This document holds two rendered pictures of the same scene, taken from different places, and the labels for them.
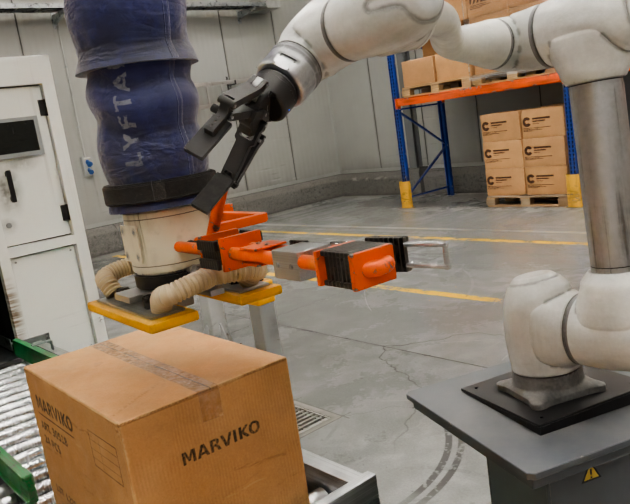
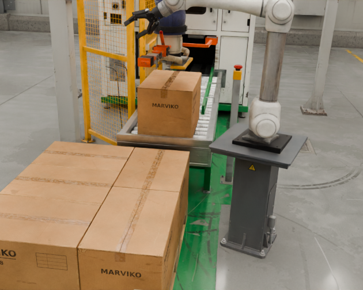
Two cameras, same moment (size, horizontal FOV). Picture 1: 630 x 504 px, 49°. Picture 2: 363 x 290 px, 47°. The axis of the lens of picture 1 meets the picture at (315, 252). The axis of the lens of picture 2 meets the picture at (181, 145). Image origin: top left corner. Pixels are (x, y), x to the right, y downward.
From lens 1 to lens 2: 1.98 m
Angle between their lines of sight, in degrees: 45
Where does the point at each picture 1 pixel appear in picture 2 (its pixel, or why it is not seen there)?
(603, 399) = (259, 144)
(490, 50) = (250, 10)
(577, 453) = (227, 149)
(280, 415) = (186, 107)
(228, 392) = (170, 92)
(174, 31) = not seen: outside the picture
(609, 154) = (266, 58)
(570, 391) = (255, 138)
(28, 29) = not seen: outside the picture
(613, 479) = (260, 175)
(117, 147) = not seen: hidden behind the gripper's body
